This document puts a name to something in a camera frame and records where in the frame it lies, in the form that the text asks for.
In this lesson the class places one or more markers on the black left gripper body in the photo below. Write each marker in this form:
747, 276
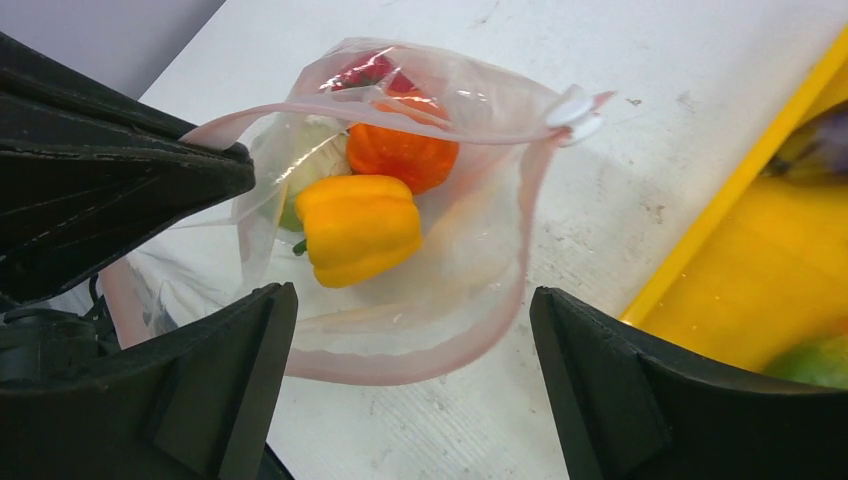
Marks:
38, 343

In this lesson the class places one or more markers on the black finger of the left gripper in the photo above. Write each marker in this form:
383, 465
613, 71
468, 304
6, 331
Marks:
65, 216
29, 74

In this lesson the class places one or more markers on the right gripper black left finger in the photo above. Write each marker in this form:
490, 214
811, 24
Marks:
193, 403

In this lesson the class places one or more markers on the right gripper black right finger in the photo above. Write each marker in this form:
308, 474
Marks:
629, 405

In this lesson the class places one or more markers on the green orange mango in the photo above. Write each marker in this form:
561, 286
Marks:
821, 361

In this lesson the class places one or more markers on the yellow plastic tray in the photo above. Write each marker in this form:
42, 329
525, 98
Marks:
764, 267

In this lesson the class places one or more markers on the yellow bell pepper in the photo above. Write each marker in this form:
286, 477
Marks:
356, 227

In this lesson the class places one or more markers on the pale green cabbage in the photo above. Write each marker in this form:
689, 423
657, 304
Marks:
319, 151

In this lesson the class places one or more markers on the clear zip top bag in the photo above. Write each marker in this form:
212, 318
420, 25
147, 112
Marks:
439, 310

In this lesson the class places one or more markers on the dark purple round eggplant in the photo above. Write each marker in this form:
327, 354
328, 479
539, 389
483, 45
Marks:
815, 154

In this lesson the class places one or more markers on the orange pumpkin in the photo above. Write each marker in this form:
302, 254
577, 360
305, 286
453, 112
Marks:
422, 163

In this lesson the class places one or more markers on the red tomato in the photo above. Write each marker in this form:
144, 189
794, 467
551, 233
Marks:
371, 69

